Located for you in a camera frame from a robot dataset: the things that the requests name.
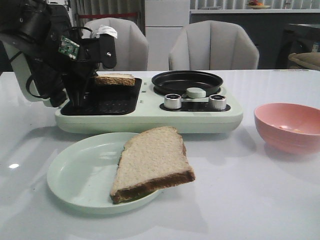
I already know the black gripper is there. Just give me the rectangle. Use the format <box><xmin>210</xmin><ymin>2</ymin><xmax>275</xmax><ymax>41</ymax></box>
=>
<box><xmin>59</xmin><ymin>34</ymin><xmax>117</xmax><ymax>108</ymax></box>

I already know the bread slice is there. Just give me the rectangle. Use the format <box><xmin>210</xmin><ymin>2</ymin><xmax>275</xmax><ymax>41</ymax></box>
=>
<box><xmin>93</xmin><ymin>73</ymin><xmax>136</xmax><ymax>86</ymax></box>
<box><xmin>109</xmin><ymin>126</ymin><xmax>196</xmax><ymax>204</ymax></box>

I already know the mint green breakfast maker lid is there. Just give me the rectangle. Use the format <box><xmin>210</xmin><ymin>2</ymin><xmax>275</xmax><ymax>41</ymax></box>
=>
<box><xmin>3</xmin><ymin>43</ymin><xmax>54</xmax><ymax>107</ymax></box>

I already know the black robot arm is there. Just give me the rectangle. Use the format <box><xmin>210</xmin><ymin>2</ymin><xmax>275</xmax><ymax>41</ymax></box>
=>
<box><xmin>0</xmin><ymin>0</ymin><xmax>118</xmax><ymax>109</ymax></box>

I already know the mint green breakfast maker base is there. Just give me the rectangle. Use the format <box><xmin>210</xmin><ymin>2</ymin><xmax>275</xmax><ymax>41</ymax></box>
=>
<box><xmin>55</xmin><ymin>72</ymin><xmax>243</xmax><ymax>134</ymax></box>

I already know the green circuit board left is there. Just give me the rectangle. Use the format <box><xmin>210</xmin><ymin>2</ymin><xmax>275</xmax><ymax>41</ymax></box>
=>
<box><xmin>58</xmin><ymin>35</ymin><xmax>80</xmax><ymax>60</ymax></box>

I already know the left grey upholstered chair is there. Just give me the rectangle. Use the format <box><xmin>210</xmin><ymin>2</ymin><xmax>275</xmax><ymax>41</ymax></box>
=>
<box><xmin>82</xmin><ymin>17</ymin><xmax>149</xmax><ymax>71</ymax></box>

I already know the grey upholstered chair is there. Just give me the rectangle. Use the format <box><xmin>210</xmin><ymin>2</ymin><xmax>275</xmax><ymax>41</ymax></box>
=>
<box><xmin>168</xmin><ymin>20</ymin><xmax>260</xmax><ymax>71</ymax></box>
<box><xmin>82</xmin><ymin>17</ymin><xmax>149</xmax><ymax>71</ymax></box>

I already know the grey pleated curtain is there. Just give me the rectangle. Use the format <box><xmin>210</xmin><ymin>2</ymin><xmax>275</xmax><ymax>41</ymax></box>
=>
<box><xmin>69</xmin><ymin>0</ymin><xmax>145</xmax><ymax>34</ymax></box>

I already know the mint green round plate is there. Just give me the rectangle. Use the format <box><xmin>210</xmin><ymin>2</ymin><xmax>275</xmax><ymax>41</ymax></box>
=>
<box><xmin>47</xmin><ymin>132</ymin><xmax>161</xmax><ymax>215</ymax></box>

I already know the left silver control knob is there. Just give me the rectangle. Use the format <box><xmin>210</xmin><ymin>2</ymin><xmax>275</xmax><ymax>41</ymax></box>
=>
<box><xmin>163</xmin><ymin>93</ymin><xmax>182</xmax><ymax>110</ymax></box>

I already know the silver control knob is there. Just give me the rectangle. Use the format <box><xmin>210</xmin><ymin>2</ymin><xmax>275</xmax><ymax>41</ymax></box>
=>
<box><xmin>208</xmin><ymin>94</ymin><xmax>227</xmax><ymax>111</ymax></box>
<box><xmin>163</xmin><ymin>93</ymin><xmax>182</xmax><ymax>110</ymax></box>

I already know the black round frying pan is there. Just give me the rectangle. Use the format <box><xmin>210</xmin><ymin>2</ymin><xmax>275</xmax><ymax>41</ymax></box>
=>
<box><xmin>151</xmin><ymin>70</ymin><xmax>224</xmax><ymax>97</ymax></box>

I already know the white refrigerator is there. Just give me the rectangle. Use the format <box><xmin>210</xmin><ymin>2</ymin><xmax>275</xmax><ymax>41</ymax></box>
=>
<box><xmin>144</xmin><ymin>0</ymin><xmax>190</xmax><ymax>71</ymax></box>

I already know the right grey upholstered chair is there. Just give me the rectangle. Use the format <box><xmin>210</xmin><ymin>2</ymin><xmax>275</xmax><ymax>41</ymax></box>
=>
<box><xmin>168</xmin><ymin>20</ymin><xmax>260</xmax><ymax>71</ymax></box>

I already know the right silver control knob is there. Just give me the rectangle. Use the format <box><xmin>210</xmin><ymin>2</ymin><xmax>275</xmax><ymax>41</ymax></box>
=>
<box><xmin>208</xmin><ymin>94</ymin><xmax>227</xmax><ymax>111</ymax></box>

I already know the fruit plate on counter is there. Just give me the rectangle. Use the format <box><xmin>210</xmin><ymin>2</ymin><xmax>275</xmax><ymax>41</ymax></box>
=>
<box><xmin>247</xmin><ymin>0</ymin><xmax>271</xmax><ymax>10</ymax></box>

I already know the dark grey kitchen counter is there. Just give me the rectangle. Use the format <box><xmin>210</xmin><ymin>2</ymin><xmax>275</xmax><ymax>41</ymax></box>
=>
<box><xmin>190</xmin><ymin>9</ymin><xmax>320</xmax><ymax>69</ymax></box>

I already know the pink bowl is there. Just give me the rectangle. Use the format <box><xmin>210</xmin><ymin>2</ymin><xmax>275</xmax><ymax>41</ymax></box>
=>
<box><xmin>254</xmin><ymin>102</ymin><xmax>320</xmax><ymax>155</ymax></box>

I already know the beige cushion at right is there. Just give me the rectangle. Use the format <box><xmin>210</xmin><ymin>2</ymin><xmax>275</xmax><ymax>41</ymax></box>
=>
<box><xmin>288</xmin><ymin>52</ymin><xmax>320</xmax><ymax>71</ymax></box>

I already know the mint green pan handle knob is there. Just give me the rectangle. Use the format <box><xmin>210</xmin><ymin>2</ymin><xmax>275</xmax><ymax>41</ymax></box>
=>
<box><xmin>186</xmin><ymin>87</ymin><xmax>207</xmax><ymax>99</ymax></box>

